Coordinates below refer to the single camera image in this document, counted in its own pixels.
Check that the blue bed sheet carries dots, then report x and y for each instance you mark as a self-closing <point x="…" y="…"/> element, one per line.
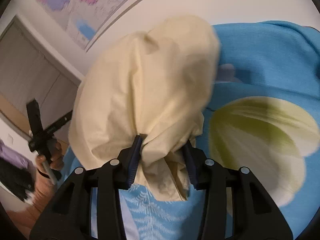
<point x="263" y="114"/>

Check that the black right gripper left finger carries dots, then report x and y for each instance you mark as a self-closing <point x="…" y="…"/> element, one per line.
<point x="88" y="204"/>

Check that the person's left hand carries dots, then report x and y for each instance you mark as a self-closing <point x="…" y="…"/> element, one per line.
<point x="56" y="160"/>

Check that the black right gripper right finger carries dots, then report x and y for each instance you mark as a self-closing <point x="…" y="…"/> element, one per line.
<point x="255" y="214"/>

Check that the cream jacket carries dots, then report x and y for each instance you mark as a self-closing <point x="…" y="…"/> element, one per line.
<point x="151" y="83"/>

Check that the colourful wall map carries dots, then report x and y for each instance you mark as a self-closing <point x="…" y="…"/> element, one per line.
<point x="86" y="20"/>

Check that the pink sleeved left forearm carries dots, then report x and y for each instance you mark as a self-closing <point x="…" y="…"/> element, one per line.
<point x="26" y="219"/>

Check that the purple hanging garment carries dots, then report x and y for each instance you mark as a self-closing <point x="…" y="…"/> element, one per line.
<point x="15" y="158"/>

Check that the grey brown door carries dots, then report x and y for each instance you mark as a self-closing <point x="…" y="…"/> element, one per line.
<point x="29" y="71"/>

